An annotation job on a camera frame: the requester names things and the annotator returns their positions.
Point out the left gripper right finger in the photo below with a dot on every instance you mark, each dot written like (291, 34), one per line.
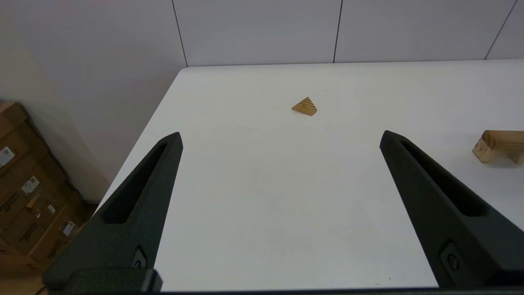
(450, 213)

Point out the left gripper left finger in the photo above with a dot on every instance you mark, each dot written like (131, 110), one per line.
(131, 213)

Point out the arched wooden building block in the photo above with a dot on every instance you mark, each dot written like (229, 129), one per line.
(485, 152)

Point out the rectangular wooden building block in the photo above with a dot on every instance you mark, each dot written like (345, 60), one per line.
(505, 137)

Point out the triangular wooden building block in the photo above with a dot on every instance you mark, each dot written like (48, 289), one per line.
(305, 107)

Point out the cardboard box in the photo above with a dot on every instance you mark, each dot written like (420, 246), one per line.
(41, 229)
(20, 164)
(12, 268)

